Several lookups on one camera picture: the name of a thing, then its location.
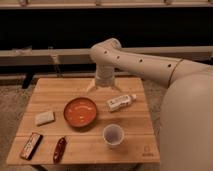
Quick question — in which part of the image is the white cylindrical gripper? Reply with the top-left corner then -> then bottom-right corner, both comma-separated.
86,65 -> 122,93

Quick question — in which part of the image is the orange ceramic bowl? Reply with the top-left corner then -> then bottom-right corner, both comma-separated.
63,97 -> 98,128

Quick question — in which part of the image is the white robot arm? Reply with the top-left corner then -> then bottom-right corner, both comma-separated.
90,38 -> 213,171

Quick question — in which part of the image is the white plastic bottle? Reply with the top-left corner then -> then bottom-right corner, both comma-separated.
107,94 -> 137,112

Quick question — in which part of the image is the translucent plastic cup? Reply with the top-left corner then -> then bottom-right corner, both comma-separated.
102,124 -> 124,148

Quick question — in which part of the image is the wooden table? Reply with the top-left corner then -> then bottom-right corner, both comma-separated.
7,78 -> 160,165

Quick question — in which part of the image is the white sponge block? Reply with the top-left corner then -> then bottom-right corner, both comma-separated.
35,111 -> 55,126

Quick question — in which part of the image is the red snack packet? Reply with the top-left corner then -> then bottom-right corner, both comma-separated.
53,137 -> 67,164

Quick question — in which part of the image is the grey horizontal rail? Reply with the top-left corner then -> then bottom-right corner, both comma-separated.
0,46 -> 213,66

